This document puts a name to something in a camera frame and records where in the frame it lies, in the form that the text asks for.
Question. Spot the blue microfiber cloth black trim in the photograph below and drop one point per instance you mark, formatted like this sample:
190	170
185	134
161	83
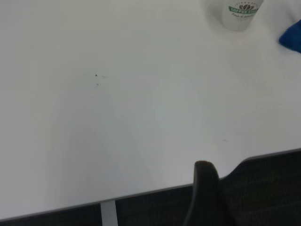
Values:
292	38

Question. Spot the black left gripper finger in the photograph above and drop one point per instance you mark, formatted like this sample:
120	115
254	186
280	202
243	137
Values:
205	193

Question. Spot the white table leg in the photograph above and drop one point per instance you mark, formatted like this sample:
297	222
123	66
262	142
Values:
108	213

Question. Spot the white paper coffee cup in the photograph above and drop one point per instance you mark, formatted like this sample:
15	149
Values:
237	16

